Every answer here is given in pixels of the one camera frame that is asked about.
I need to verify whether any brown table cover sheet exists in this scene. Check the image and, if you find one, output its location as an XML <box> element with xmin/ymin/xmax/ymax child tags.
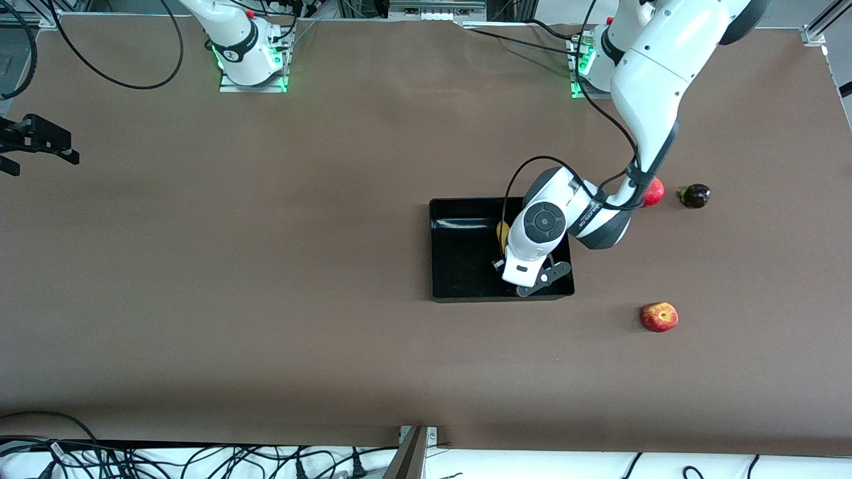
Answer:
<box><xmin>0</xmin><ymin>13</ymin><xmax>852</xmax><ymax>458</ymax></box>

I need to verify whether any aluminium frame profile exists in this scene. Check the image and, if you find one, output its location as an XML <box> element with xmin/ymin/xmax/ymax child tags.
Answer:
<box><xmin>801</xmin><ymin>0</ymin><xmax>852</xmax><ymax>49</ymax></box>
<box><xmin>0</xmin><ymin>9</ymin><xmax>65</xmax><ymax>29</ymax></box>

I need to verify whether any silver equipment box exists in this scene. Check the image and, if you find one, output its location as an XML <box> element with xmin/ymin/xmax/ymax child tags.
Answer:
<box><xmin>388</xmin><ymin>0</ymin><xmax>487</xmax><ymax>22</ymax></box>

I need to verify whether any long looping black cable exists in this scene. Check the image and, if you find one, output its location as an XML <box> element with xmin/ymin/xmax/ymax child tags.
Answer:
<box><xmin>47</xmin><ymin>0</ymin><xmax>185</xmax><ymax>90</ymax></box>

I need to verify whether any dark purple mangosteen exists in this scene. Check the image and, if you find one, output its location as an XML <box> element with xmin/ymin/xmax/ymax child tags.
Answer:
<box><xmin>677</xmin><ymin>184</ymin><xmax>712</xmax><ymax>210</ymax></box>

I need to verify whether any grey metal bracket post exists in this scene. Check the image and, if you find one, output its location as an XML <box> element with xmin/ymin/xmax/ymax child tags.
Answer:
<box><xmin>385</xmin><ymin>424</ymin><xmax>440</xmax><ymax>479</ymax></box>

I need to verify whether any grey cable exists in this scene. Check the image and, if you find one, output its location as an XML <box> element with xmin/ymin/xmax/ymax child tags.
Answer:
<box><xmin>289</xmin><ymin>19</ymin><xmax>321</xmax><ymax>51</ymax></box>

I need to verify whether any black plastic tray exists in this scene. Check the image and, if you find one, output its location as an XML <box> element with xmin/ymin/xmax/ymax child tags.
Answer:
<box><xmin>428</xmin><ymin>197</ymin><xmax>576</xmax><ymax>303</ymax></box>

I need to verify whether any red yellow apple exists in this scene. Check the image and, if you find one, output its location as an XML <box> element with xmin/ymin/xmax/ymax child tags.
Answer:
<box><xmin>640</xmin><ymin>302</ymin><xmax>680</xmax><ymax>333</ymax></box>

